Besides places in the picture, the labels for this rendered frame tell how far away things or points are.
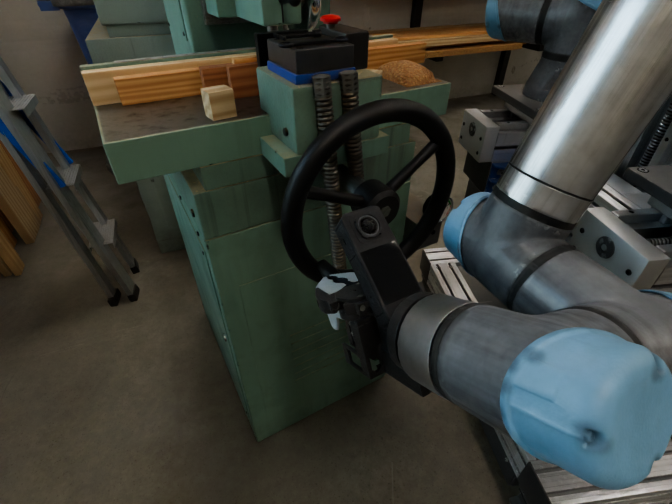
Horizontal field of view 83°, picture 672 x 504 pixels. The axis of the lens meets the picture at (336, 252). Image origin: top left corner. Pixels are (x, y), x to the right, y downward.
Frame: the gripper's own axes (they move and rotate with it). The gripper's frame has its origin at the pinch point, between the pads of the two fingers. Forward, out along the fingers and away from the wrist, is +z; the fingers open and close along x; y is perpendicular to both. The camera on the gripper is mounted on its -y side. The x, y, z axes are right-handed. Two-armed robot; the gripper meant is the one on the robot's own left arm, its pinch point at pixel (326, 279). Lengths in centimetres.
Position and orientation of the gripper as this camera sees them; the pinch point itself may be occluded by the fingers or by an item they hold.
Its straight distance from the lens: 49.7
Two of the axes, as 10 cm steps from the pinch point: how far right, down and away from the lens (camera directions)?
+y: 2.3, 9.5, 1.9
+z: -4.3, -0.8, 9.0
